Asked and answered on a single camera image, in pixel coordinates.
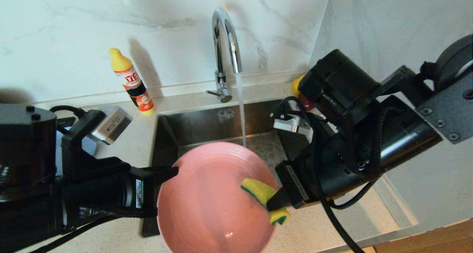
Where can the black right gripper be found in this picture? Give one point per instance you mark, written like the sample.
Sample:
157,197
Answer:
295,186

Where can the blue-grey plate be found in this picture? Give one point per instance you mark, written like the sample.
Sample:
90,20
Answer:
88,146

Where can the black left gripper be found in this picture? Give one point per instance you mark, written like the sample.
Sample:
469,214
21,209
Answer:
136,194

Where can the running water stream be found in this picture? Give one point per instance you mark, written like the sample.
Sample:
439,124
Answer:
242,112

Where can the dark red apple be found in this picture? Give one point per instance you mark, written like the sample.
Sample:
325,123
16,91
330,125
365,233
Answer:
306,102

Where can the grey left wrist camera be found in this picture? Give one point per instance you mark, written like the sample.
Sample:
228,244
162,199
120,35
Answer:
111,125

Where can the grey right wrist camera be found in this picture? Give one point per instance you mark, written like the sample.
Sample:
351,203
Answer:
292,124

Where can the chrome gooseneck faucet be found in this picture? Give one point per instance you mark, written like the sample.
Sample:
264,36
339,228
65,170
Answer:
221,16

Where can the stainless steel sink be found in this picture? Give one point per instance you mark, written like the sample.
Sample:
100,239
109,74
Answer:
192,127

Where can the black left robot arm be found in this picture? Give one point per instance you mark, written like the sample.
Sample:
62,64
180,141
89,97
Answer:
29,171

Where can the yellow-capped detergent bottle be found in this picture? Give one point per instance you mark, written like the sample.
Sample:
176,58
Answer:
133,85

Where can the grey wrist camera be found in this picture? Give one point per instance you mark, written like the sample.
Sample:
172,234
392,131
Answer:
292,124
111,125

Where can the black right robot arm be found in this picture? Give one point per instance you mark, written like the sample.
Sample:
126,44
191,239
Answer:
369,127

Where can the yellow pear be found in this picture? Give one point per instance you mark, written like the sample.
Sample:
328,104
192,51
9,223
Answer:
296,86

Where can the pink plate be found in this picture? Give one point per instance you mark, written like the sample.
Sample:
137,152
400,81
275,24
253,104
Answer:
207,208

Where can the yellow green sponge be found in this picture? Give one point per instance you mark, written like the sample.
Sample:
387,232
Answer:
258,192

